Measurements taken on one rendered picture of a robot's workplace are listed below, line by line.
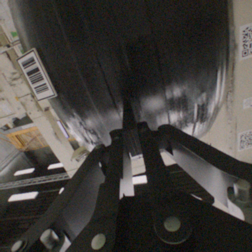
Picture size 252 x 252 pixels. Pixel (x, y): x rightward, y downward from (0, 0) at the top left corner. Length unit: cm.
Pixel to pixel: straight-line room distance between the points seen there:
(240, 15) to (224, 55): 24
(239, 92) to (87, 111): 41
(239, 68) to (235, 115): 13
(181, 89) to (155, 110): 4
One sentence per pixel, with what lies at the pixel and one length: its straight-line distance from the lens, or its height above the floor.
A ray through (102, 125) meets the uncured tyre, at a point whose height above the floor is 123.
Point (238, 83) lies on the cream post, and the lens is 51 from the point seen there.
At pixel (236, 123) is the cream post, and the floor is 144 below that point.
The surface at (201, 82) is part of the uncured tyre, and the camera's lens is 23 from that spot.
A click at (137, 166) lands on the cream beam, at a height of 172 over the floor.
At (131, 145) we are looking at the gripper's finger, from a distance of 16.
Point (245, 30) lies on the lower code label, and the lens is 49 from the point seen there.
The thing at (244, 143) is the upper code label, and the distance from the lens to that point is 63.
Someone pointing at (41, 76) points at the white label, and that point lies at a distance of 23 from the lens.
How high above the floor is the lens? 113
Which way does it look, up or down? 27 degrees up
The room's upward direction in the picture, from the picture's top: 160 degrees clockwise
